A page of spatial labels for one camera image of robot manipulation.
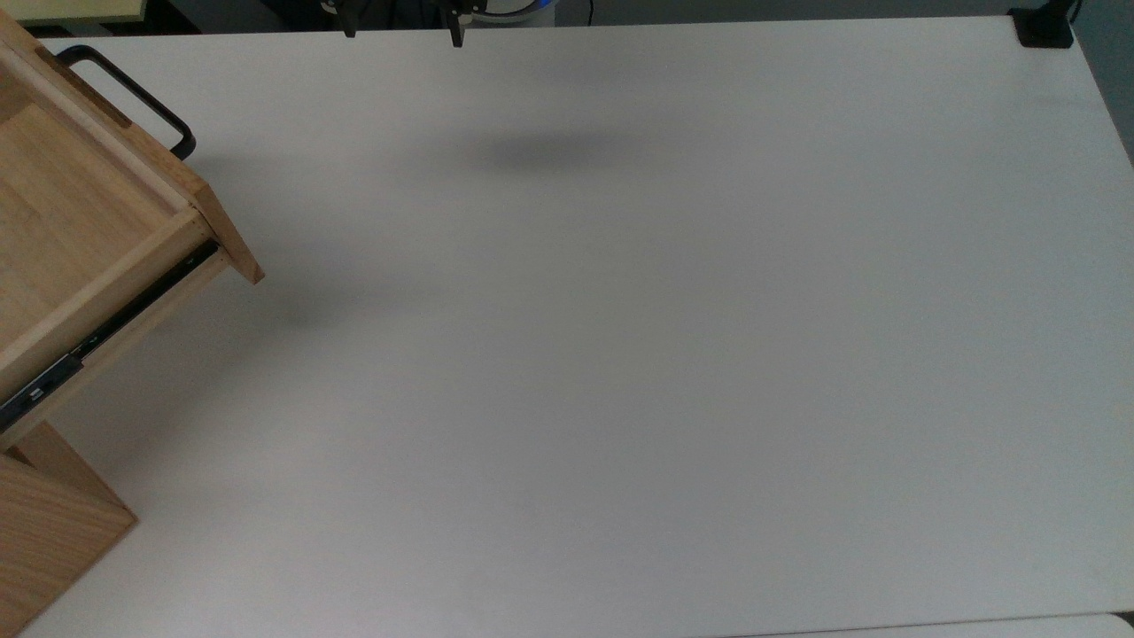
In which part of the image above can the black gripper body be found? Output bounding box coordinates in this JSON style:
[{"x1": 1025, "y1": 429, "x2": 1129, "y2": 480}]
[{"x1": 321, "y1": 0, "x2": 488, "y2": 20}]

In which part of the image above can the wooden drawer with handle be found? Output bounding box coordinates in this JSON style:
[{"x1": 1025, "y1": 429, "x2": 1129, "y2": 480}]
[{"x1": 0, "y1": 9, "x2": 265, "y2": 453}]

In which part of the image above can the wooden drawer cabinet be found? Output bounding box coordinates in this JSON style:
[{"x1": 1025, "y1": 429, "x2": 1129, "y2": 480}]
[{"x1": 0, "y1": 420, "x2": 139, "y2": 638}]

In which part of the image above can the pale yellow board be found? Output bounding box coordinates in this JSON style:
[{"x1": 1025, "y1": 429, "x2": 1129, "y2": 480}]
[{"x1": 9, "y1": 0, "x2": 149, "y2": 25}]

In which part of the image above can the black metal drawer handle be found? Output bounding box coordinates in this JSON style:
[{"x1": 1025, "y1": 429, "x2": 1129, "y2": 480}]
[{"x1": 55, "y1": 44, "x2": 196, "y2": 161}]

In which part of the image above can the black drawer slide rail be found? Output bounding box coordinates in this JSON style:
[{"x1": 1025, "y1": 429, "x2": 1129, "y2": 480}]
[{"x1": 0, "y1": 239, "x2": 220, "y2": 435}]

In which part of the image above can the black camera clamp mount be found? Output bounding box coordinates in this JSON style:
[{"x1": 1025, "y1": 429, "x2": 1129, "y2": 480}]
[{"x1": 1008, "y1": 0, "x2": 1084, "y2": 50}]

